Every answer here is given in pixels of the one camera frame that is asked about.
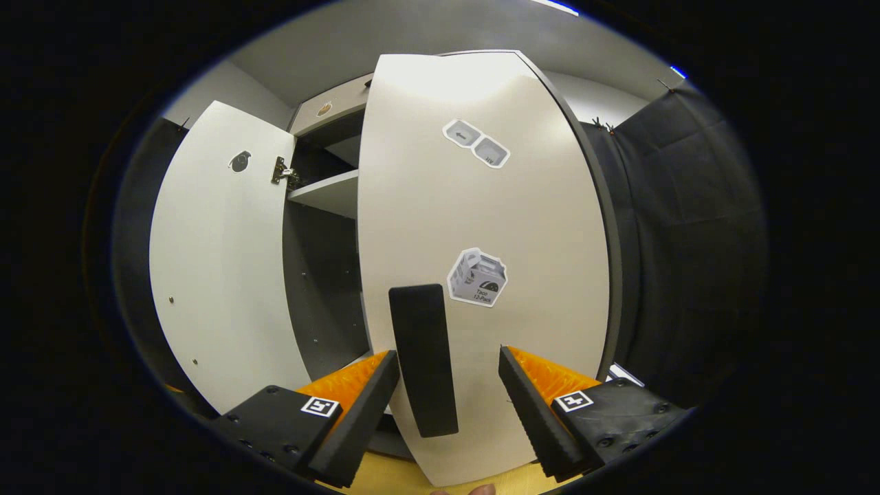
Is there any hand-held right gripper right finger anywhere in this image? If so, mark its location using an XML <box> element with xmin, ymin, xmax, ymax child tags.
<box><xmin>498</xmin><ymin>345</ymin><xmax>690</xmax><ymax>482</ymax></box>

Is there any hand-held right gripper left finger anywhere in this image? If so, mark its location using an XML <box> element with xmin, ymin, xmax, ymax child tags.
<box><xmin>210</xmin><ymin>349</ymin><xmax>401</xmax><ymax>489</ymax></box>

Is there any white door with checkered sticker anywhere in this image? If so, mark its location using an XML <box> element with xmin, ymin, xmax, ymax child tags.
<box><xmin>149</xmin><ymin>100</ymin><xmax>311</xmax><ymax>415</ymax></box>

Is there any white door with box sticker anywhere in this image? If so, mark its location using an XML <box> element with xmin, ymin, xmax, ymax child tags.
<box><xmin>357</xmin><ymin>52</ymin><xmax>623</xmax><ymax>487</ymax></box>

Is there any white and grey cabinet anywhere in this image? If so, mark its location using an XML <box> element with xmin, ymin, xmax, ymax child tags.
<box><xmin>282</xmin><ymin>49</ymin><xmax>625</xmax><ymax>460</ymax></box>

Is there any white cabinet shelf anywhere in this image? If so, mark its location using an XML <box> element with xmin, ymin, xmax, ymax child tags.
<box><xmin>287</xmin><ymin>169</ymin><xmax>360</xmax><ymax>219</ymax></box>

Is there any white cabinet drawer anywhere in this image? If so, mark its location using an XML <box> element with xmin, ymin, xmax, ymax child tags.
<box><xmin>289</xmin><ymin>74</ymin><xmax>375</xmax><ymax>136</ymax></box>

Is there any white paper tag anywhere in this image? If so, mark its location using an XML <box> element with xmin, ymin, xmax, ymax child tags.
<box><xmin>606</xmin><ymin>362</ymin><xmax>646</xmax><ymax>387</ymax></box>

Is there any black door handle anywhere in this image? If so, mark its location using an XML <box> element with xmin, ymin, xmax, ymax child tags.
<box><xmin>388</xmin><ymin>284</ymin><xmax>460</xmax><ymax>439</ymax></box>

